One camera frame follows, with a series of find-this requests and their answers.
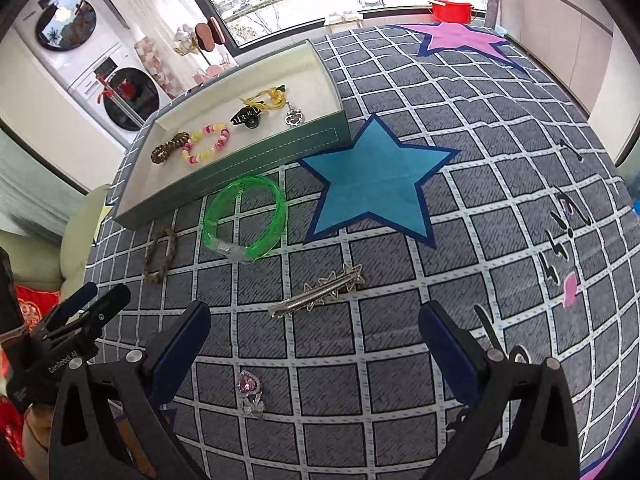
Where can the brown oval ornament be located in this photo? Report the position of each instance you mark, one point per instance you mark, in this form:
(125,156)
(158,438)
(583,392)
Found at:
(205,35)

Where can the grey green curtain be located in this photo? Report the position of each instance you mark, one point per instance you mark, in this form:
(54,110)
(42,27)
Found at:
(30,180)

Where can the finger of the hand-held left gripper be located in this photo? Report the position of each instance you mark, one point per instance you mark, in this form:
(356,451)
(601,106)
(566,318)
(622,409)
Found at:
(112,305)
(82,294)

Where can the white washing machine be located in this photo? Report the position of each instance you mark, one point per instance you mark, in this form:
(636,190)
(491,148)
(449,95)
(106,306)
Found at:
(132,92)

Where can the red mop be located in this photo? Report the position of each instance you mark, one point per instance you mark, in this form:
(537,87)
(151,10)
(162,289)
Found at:
(120,102)

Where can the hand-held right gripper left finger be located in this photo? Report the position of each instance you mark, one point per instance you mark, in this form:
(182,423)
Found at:
(182,350)

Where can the grey checked star tablecloth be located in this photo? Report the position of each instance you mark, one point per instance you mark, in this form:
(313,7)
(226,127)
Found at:
(500,185)

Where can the white curtain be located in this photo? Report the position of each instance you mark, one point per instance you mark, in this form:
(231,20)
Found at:
(165,0)

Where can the black hair claw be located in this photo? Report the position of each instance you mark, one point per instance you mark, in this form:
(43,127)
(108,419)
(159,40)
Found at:
(245,116)

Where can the pink flower ornament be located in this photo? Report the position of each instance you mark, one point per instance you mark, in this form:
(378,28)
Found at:
(215,72)

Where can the checkered pink beige panel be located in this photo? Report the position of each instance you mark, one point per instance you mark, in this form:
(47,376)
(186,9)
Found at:
(155,65)

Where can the red plastic bucket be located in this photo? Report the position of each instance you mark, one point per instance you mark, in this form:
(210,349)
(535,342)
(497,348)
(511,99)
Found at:
(450,12)

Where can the red embroidered cushion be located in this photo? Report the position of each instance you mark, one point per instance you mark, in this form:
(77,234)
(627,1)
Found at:
(35,305)

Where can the pink gem brooch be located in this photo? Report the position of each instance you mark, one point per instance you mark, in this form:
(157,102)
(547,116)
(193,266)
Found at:
(248,385)

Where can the silver star hair clip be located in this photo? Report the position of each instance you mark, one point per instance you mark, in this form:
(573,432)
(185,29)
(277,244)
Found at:
(310,300)

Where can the white flower ornament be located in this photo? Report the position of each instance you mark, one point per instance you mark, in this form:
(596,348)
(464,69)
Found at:
(185,35)

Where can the pale green sofa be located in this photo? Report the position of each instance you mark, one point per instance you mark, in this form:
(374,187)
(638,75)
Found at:
(80,230)

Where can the green jewelry box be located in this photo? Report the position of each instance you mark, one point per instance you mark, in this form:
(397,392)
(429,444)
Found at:
(240,170)

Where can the person's left forearm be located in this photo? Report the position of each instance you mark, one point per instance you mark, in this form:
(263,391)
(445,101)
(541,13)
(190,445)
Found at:
(40,430)

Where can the silver heart pendant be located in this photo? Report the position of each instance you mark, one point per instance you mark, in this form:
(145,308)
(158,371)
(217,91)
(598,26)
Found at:
(292,119)

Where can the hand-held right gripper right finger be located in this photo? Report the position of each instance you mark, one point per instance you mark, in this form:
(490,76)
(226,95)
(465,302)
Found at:
(447,355)

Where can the white tumble dryer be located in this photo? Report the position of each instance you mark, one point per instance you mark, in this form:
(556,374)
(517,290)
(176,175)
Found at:
(65,22)

